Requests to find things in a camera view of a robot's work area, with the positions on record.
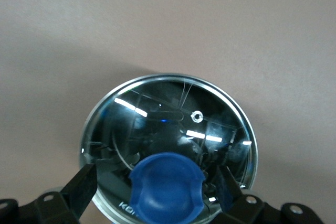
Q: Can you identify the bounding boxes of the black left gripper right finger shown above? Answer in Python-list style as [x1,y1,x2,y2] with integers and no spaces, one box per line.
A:
[209,166,324,224]

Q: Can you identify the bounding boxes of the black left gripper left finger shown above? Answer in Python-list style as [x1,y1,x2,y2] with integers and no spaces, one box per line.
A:
[0,163,98,224]

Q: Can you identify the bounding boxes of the brown table cover cloth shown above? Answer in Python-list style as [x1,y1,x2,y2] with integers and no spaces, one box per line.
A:
[0,0,336,224]

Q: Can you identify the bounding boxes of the glass lid with blue knob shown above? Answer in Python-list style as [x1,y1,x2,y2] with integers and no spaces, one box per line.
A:
[78,73,259,224]

